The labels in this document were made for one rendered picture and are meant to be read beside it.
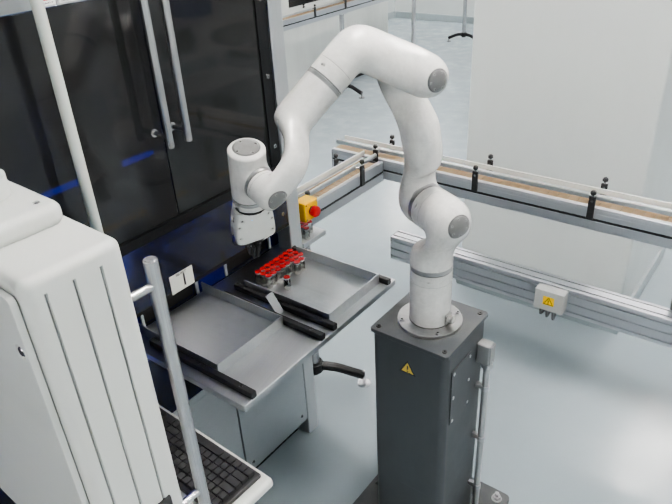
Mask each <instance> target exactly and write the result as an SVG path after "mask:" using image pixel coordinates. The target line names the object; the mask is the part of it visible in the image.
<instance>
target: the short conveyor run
mask: <svg viewBox="0 0 672 504"><path fill-rule="evenodd" d="M364 155H365V151H361V152H360V153H358V154H356V155H354V156H352V157H351V158H349V159H347V160H345V161H344V162H342V163H340V162H339V159H338V154H337V153H335V154H334V155H333V156H334V158H335V160H334V167H333V168H331V169H329V170H327V171H326V172H324V173H322V174H320V175H318V176H317V177H315V178H313V179H311V180H309V181H308V182H306V183H304V184H302V185H300V186H299V187H297V191H298V195H300V194H302V193H303V194H305V195H309V196H313V197H316V198H317V206H319V207H320V209H321V212H320V215H319V216H318V217H314V218H313V219H311V220H312V224H313V225H314V224H316V223H318V222H319V221H321V220H322V219H324V218H325V217H327V216H329V215H330V214H332V213H333V212H335V211H336V210H338V209H340V208H341V207H343V206H344V205H346V204H347V203H349V202H351V201H352V200H354V199H355V198H357V197H358V196H360V195H362V194H363V193H365V192H366V191H368V190H369V189H371V188H372V187H374V186H376V185H377V184H379V183H380V182H382V181H384V179H383V162H382V161H378V162H375V161H371V160H373V159H375V158H376V157H377V154H376V153H374V154H372V155H371V156H369V157H367V158H365V159H364V158H363V157H362V156H364Z"/></svg>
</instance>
